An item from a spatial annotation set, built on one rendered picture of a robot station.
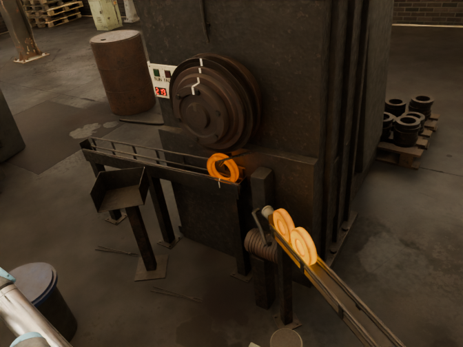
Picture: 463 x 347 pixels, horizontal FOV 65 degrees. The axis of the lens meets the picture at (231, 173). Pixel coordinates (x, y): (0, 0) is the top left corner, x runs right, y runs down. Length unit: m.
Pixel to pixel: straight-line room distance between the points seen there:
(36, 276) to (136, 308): 0.59
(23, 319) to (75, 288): 0.98
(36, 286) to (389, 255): 2.01
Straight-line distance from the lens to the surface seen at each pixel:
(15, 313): 1.70
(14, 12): 8.51
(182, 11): 1.83
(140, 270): 2.54
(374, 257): 2.51
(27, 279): 2.19
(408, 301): 2.34
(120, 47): 4.45
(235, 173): 1.86
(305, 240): 1.44
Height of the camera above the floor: 1.81
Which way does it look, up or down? 34 degrees down
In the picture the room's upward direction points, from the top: 7 degrees counter-clockwise
